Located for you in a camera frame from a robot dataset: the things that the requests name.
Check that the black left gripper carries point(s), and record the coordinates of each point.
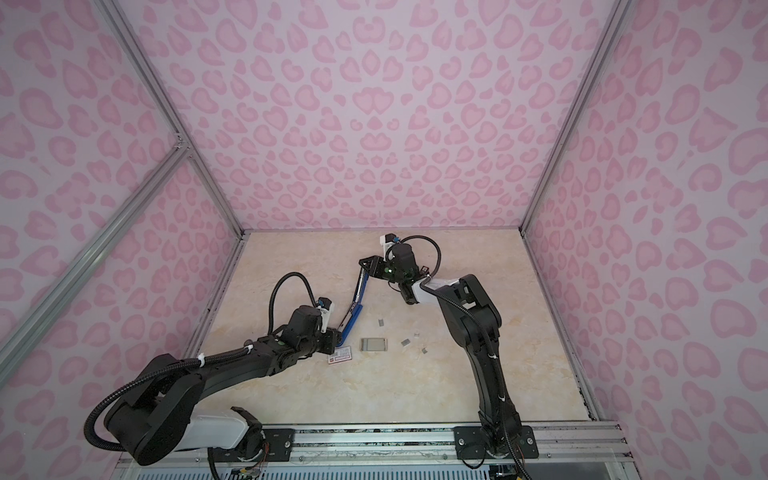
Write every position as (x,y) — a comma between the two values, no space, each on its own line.
(332,337)

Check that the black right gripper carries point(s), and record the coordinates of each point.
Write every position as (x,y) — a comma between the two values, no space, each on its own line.
(377,263)

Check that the red white staple box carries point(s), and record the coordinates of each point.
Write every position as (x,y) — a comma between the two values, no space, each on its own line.
(340,355)

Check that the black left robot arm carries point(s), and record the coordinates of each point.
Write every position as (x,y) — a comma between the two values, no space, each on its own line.
(153,415)

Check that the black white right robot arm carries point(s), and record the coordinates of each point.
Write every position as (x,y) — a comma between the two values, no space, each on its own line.
(473,322)

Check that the grey staple box tray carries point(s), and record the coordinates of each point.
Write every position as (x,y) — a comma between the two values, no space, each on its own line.
(373,344)

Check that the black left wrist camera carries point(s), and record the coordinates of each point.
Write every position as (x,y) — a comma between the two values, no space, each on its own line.
(305,322)

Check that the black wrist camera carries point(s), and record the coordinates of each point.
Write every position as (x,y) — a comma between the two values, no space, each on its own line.
(398,255)
(305,322)

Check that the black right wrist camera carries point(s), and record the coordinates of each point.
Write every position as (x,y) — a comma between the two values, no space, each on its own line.
(398,255)

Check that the aluminium diagonal frame bar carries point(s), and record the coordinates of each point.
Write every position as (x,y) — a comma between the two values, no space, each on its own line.
(39,319)

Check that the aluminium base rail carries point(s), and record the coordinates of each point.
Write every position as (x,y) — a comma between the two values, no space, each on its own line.
(549,450)

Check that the aluminium frame corner post right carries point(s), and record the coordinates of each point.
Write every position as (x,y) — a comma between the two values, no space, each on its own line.
(607,42)

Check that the aluminium frame corner post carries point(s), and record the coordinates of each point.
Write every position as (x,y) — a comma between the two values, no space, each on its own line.
(607,42)
(127,38)

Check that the aluminium frame corner post left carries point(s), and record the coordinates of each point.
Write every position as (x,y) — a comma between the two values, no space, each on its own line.
(127,38)

